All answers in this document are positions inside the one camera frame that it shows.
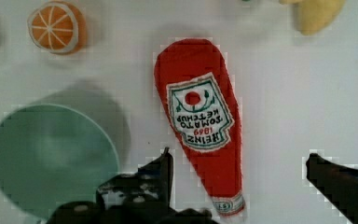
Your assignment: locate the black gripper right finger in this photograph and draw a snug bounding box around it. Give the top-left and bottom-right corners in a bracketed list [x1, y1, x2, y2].
[306, 153, 358, 224]

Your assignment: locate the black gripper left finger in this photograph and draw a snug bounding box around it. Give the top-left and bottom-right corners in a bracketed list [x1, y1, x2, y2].
[96, 147, 173, 210]

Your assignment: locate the red plush ketchup bottle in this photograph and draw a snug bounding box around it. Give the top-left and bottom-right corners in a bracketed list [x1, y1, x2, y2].
[154, 39, 245, 217]

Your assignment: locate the green round bowl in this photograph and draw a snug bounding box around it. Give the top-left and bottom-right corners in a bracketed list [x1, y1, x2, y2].
[0, 105, 118, 219]

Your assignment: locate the yellow plush peeled banana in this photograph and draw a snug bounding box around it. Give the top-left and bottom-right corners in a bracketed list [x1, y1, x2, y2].
[278, 0, 347, 35]

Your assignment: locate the orange slice toy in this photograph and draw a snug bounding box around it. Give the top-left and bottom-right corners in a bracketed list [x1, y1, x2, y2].
[27, 1, 87, 55]

